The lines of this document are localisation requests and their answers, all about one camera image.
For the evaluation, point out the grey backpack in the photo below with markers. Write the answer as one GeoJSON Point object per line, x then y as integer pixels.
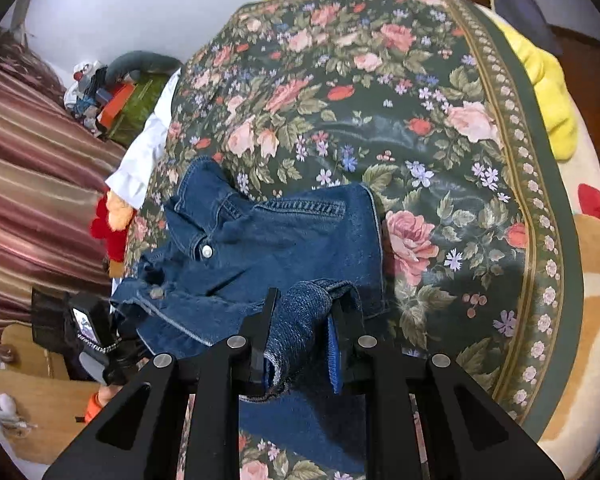
{"type": "Point", "coordinates": [522, 10]}

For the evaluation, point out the cream printed blanket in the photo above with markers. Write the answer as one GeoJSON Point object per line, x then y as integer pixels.
{"type": "Point", "coordinates": [592, 285]}

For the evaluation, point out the blue denim jacket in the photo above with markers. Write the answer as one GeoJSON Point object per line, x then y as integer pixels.
{"type": "Point", "coordinates": [280, 250]}

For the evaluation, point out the floral bedspread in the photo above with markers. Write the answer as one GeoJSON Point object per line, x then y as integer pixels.
{"type": "Point", "coordinates": [405, 135]}

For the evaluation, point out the striped pink curtain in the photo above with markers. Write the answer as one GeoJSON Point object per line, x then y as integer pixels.
{"type": "Point", "coordinates": [35, 185]}

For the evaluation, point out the red plush toy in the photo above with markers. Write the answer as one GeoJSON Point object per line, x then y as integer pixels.
{"type": "Point", "coordinates": [112, 232]}

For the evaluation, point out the white shirt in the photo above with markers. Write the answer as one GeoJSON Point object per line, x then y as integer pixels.
{"type": "Point", "coordinates": [142, 160]}

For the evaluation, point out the green box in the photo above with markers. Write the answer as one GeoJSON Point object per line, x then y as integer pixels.
{"type": "Point", "coordinates": [140, 107]}

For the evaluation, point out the orange item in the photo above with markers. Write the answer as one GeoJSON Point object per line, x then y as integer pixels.
{"type": "Point", "coordinates": [94, 405]}

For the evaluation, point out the yellow blanket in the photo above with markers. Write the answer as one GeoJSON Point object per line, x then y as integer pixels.
{"type": "Point", "coordinates": [545, 90]}

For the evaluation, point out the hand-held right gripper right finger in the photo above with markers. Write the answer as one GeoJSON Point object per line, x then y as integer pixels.
{"type": "Point", "coordinates": [380, 410]}

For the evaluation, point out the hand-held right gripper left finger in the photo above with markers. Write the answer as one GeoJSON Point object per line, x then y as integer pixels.
{"type": "Point", "coordinates": [215, 410]}

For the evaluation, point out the black chair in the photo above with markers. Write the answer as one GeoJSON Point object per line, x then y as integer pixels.
{"type": "Point", "coordinates": [47, 315]}

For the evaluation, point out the orange box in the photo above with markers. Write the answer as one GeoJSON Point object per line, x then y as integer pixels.
{"type": "Point", "coordinates": [117, 102]}

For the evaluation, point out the pile of household clutter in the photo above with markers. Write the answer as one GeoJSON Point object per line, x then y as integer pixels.
{"type": "Point", "coordinates": [87, 87]}

